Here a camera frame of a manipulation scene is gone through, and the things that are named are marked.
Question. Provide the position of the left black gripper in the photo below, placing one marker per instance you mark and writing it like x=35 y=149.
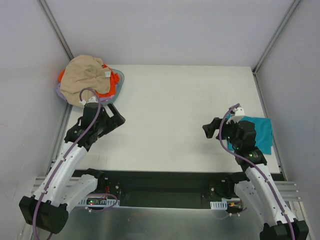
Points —
x=105 y=121

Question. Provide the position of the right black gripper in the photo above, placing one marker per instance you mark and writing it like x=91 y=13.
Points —
x=217 y=128

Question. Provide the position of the beige t shirt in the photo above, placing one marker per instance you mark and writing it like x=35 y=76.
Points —
x=82 y=72

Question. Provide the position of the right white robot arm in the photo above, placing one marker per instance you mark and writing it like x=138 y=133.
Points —
x=254 y=185

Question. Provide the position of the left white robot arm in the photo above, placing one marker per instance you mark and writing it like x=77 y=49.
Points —
x=50 y=205

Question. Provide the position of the lavender t shirt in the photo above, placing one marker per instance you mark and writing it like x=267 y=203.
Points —
x=58 y=91

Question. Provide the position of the teal plastic basket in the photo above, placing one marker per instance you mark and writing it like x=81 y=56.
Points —
x=118 y=87

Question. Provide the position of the orange t shirt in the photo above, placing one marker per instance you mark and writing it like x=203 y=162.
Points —
x=114 y=80

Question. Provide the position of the folded teal t shirt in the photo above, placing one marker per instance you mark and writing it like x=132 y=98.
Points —
x=264 y=133

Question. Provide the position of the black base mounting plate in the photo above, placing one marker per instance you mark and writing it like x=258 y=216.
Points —
x=156 y=189

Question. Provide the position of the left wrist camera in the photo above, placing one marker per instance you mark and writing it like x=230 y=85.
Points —
x=93 y=99

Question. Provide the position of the right white cable duct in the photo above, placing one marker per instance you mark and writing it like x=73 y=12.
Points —
x=219 y=205

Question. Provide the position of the white cable duct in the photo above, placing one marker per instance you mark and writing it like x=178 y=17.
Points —
x=98 y=202
x=219 y=205

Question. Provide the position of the left white cable duct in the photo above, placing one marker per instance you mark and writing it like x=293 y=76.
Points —
x=98 y=202

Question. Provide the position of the left aluminium corner post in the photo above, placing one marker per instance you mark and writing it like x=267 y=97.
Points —
x=56 y=29

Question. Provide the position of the aluminium corner post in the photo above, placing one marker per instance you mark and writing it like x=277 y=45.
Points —
x=276 y=35
x=56 y=29

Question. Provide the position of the right aluminium corner post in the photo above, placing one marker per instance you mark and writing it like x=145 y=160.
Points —
x=276 y=35

